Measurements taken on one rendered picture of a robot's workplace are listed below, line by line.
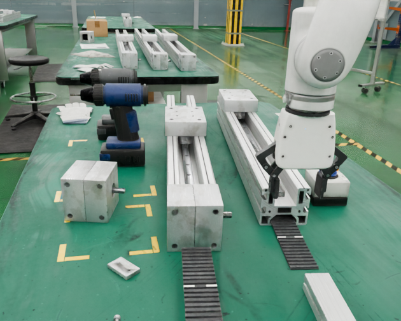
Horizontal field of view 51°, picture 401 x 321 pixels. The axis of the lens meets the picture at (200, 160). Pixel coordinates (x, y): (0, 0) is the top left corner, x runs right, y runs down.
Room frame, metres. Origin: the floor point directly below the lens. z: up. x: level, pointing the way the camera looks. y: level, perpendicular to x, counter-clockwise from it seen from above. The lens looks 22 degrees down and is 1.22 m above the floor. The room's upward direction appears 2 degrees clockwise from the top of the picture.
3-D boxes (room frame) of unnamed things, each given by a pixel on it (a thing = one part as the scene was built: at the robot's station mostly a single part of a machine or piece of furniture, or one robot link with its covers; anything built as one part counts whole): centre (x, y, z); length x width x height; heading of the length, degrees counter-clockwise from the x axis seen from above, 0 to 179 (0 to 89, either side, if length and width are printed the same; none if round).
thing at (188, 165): (1.14, 0.05, 0.82); 0.80 x 0.10 x 0.09; 5
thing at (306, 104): (0.70, -0.18, 1.06); 0.09 x 0.08 x 0.03; 95
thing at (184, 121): (1.14, 0.05, 0.87); 0.16 x 0.11 x 0.07; 5
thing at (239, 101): (1.40, -0.12, 0.87); 0.16 x 0.11 x 0.07; 5
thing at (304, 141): (0.70, -0.18, 1.00); 0.10 x 0.07 x 0.11; 95
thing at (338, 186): (0.89, -0.29, 0.81); 0.10 x 0.08 x 0.06; 95
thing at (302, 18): (0.69, -0.18, 1.14); 0.09 x 0.08 x 0.13; 176
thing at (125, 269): (0.59, 0.12, 0.78); 0.05 x 0.03 x 0.01; 50
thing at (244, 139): (1.16, -0.14, 0.82); 0.80 x 0.10 x 0.09; 5
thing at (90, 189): (0.79, 0.22, 0.83); 0.11 x 0.10 x 0.10; 88
